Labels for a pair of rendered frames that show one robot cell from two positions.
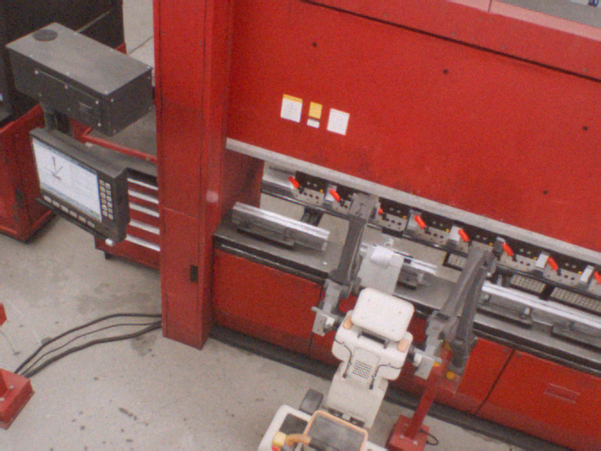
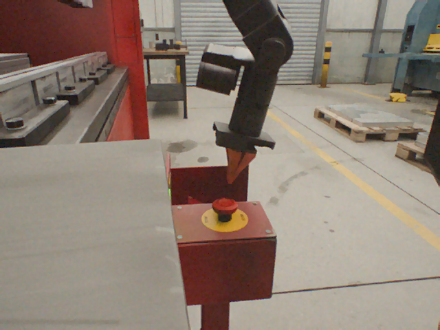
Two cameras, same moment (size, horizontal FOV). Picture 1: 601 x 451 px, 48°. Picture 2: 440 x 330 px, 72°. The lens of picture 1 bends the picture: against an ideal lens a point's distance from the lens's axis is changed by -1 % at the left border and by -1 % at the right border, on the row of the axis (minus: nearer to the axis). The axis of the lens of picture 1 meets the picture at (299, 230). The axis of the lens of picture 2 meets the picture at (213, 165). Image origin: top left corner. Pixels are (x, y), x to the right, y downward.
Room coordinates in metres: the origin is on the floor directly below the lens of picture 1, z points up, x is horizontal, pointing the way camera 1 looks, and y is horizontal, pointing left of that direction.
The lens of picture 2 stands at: (2.12, -0.34, 1.04)
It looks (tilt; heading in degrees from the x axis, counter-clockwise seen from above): 22 degrees down; 246
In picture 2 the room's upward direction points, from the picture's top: straight up
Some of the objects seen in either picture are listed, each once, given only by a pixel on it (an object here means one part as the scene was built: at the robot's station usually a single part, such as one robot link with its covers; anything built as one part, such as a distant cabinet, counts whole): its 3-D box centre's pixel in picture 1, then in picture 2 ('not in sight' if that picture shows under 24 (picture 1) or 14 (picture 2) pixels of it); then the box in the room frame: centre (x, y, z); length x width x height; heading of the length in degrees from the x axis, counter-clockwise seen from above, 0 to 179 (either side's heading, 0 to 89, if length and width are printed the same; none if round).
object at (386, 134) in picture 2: not in sight; (362, 122); (-1.17, -3.05, 0.07); 1.20 x 0.80 x 0.14; 71
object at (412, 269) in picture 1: (394, 264); not in sight; (2.37, -0.49, 0.92); 0.39 x 0.06 x 0.10; 78
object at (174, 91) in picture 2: not in sight; (162, 59); (0.78, -5.31, 0.75); 1.80 x 0.75 x 1.50; 73
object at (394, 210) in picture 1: (393, 209); not in sight; (2.38, -0.41, 1.26); 0.15 x 0.09 x 0.17; 78
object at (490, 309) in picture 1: (500, 312); (37, 122); (2.19, -1.01, 0.89); 0.30 x 0.05 x 0.03; 78
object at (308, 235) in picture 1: (279, 226); not in sight; (2.50, 0.10, 0.92); 0.50 x 0.06 x 0.10; 78
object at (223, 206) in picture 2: not in sight; (224, 212); (1.94, -0.71, 0.79); 0.04 x 0.04 x 0.04
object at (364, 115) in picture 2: not in sight; (364, 114); (-1.17, -3.05, 0.17); 0.99 x 0.63 x 0.05; 71
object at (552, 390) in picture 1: (562, 394); not in sight; (2.01, -1.40, 0.59); 0.15 x 0.02 x 0.07; 78
